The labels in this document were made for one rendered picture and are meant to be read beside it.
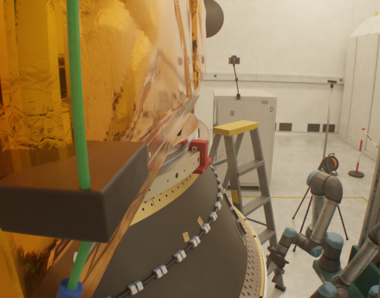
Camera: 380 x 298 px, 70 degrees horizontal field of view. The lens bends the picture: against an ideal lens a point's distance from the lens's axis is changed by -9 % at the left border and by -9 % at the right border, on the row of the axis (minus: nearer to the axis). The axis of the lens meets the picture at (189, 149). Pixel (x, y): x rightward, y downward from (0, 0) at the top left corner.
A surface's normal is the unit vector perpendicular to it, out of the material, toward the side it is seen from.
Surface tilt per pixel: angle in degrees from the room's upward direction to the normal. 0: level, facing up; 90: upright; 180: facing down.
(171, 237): 62
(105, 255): 90
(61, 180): 0
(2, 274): 90
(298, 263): 0
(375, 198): 90
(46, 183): 0
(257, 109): 90
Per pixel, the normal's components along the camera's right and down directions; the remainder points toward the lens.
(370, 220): -1.00, 0.02
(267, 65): -0.07, 0.29
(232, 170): -0.69, 0.15
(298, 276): 0.00, -0.96
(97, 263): 1.00, 0.03
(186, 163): 0.90, 0.12
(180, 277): 0.73, -0.30
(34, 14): 0.71, 0.21
